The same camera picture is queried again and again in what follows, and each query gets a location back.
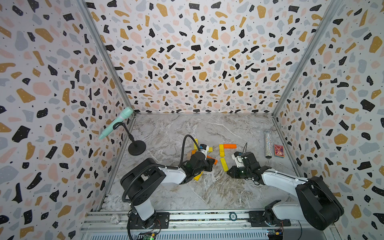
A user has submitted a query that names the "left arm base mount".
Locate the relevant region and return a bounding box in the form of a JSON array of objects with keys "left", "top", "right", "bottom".
[{"left": 127, "top": 212, "right": 170, "bottom": 231}]

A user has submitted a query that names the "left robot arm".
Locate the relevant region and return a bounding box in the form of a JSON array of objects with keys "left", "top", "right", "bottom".
[{"left": 120, "top": 150, "right": 217, "bottom": 221}]

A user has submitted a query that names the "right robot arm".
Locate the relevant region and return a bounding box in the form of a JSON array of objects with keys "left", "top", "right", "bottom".
[{"left": 227, "top": 152, "right": 345, "bottom": 231}]

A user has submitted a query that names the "orange block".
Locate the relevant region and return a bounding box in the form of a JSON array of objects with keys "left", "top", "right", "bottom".
[{"left": 223, "top": 144, "right": 237, "bottom": 149}]

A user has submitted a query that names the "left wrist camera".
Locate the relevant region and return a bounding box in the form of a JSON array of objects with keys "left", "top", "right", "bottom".
[{"left": 198, "top": 144, "right": 210, "bottom": 158}]

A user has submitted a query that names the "black microphone stand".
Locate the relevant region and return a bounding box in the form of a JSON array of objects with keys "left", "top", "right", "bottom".
[{"left": 114, "top": 123, "right": 147, "bottom": 156}]

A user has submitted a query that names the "yellow block bottom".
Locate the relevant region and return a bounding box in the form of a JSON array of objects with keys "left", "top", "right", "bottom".
[{"left": 194, "top": 172, "right": 203, "bottom": 181}]

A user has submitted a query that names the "red playing card box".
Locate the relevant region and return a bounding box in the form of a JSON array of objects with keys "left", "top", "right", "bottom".
[{"left": 274, "top": 145, "right": 285, "bottom": 158}]

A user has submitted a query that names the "mint green microphone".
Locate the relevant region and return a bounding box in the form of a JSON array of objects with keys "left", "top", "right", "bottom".
[{"left": 99, "top": 107, "right": 134, "bottom": 140}]

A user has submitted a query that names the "yellow block top vertical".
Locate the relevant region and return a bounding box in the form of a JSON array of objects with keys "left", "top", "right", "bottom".
[{"left": 194, "top": 139, "right": 199, "bottom": 150}]

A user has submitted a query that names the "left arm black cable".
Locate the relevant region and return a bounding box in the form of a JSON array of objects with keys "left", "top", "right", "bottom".
[{"left": 121, "top": 134, "right": 201, "bottom": 203}]

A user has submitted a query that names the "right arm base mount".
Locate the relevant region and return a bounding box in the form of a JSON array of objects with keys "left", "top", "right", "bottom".
[{"left": 248, "top": 211, "right": 291, "bottom": 227}]

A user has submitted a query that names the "orange block diagonal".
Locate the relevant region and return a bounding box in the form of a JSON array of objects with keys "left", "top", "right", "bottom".
[{"left": 208, "top": 156, "right": 218, "bottom": 165}]

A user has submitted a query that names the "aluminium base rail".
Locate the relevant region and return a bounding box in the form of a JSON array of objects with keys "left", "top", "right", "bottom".
[{"left": 79, "top": 208, "right": 337, "bottom": 240}]

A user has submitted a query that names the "glitter filled clear tube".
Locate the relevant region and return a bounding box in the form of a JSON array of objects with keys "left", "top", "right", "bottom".
[{"left": 265, "top": 130, "right": 273, "bottom": 159}]

